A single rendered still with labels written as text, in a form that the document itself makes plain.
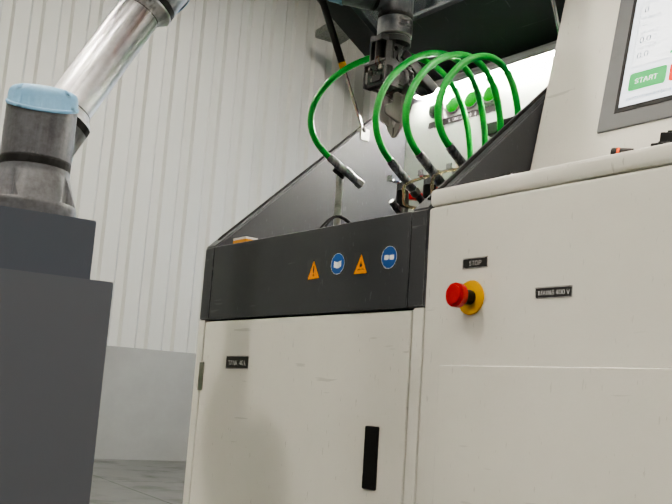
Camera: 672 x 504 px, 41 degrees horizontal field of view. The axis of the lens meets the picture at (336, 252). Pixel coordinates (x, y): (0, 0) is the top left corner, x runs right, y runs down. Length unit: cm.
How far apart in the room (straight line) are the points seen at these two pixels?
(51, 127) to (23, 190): 12
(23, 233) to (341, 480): 65
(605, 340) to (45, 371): 82
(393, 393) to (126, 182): 725
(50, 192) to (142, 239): 699
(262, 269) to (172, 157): 699
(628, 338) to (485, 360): 24
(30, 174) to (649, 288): 96
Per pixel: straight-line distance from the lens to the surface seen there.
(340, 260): 158
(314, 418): 159
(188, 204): 871
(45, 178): 152
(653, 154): 119
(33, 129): 154
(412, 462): 140
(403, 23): 193
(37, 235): 148
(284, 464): 166
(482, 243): 133
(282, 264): 172
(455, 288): 130
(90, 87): 173
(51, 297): 144
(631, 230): 118
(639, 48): 161
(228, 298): 187
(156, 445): 850
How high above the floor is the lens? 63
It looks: 10 degrees up
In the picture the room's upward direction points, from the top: 4 degrees clockwise
